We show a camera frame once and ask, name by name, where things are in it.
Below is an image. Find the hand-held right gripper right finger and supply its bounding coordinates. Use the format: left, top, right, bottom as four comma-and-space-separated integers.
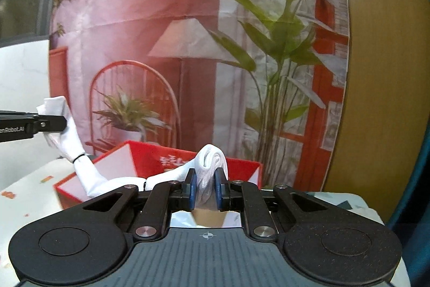
214, 168, 328, 239

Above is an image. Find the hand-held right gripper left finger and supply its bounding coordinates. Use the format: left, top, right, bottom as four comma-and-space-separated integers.
82, 169, 199, 240

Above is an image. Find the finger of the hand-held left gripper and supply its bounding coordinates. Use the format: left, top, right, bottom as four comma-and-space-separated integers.
32, 115, 68, 134

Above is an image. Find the white sock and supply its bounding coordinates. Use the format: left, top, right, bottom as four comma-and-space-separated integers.
36, 96, 230, 207

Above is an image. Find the red cardboard box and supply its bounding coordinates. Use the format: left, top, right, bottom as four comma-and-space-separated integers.
54, 140, 263, 211

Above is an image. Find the white marbled board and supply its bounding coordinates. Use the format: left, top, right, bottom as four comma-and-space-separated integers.
0, 38, 52, 187

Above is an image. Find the patterned white tablecloth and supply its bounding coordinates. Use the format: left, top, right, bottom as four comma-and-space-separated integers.
0, 157, 412, 287

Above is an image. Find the yellow wooden panel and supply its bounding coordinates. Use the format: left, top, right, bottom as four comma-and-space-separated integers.
322, 0, 424, 230

